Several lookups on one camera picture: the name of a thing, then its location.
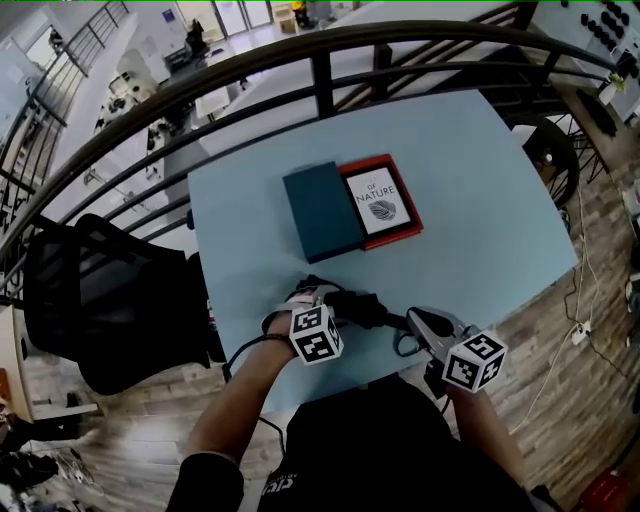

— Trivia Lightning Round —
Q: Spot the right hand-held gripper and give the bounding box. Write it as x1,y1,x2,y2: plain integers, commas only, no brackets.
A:
406,305,509,402

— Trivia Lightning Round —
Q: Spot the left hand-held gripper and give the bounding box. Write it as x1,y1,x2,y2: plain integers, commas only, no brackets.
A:
284,288,345,367

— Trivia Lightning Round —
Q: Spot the person's left forearm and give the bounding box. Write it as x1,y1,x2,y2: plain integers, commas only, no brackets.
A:
185,334,296,466

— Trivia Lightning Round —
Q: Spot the person's right forearm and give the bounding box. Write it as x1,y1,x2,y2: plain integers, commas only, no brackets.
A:
446,383,527,494

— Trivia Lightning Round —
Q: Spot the person's left hand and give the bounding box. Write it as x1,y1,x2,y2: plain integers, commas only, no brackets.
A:
260,309,295,342

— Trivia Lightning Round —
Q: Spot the dark teal box lid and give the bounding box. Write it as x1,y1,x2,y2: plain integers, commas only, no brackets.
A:
281,160,367,265

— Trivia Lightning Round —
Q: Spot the light blue table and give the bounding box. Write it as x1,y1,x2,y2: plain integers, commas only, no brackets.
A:
186,88,581,417

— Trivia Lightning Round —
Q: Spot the person's black shirt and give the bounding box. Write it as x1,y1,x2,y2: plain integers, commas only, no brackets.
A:
167,373,554,512

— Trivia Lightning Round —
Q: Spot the black mesh office chair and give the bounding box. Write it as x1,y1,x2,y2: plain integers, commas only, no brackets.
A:
23,213,227,397

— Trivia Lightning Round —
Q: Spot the dark metal railing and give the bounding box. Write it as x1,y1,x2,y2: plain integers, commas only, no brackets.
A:
0,18,640,307

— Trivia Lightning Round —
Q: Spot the red box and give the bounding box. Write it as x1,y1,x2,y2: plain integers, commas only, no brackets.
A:
581,468,635,512

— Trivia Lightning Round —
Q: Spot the wooden side table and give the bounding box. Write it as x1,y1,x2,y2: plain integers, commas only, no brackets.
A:
548,81,640,167

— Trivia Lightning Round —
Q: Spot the black bag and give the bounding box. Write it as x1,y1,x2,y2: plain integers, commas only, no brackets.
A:
573,87,620,138

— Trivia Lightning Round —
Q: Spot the glass entrance door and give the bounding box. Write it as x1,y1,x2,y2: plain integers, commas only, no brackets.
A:
211,0,275,37

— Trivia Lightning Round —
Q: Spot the dark balcony railing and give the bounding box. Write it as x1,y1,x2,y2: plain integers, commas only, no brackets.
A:
27,0,131,129

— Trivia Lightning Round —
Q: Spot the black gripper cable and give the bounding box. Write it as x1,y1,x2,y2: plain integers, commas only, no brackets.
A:
221,332,294,385

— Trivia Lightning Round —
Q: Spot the white floor cable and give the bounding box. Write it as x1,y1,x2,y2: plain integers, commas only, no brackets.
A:
508,183,602,437

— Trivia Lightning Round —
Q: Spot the group of black wall-hung objects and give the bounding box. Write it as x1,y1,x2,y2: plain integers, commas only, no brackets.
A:
578,0,633,52

